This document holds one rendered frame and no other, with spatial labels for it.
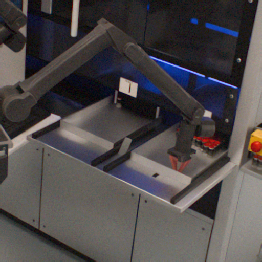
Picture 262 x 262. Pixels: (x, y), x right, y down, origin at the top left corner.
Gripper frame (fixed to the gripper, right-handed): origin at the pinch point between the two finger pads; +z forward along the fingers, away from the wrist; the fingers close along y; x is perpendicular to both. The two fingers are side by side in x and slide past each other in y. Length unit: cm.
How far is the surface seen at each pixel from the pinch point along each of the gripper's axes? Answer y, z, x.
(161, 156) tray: 9.6, 0.4, 12.0
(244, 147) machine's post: 25.3, -9.6, -12.9
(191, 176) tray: 5.3, 1.1, -3.4
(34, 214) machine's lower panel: 36, 68, 87
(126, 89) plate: 22.8, -14.5, 41.4
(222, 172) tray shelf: 16.5, -0.5, -10.2
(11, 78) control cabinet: 9, -5, 90
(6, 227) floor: 38, 85, 105
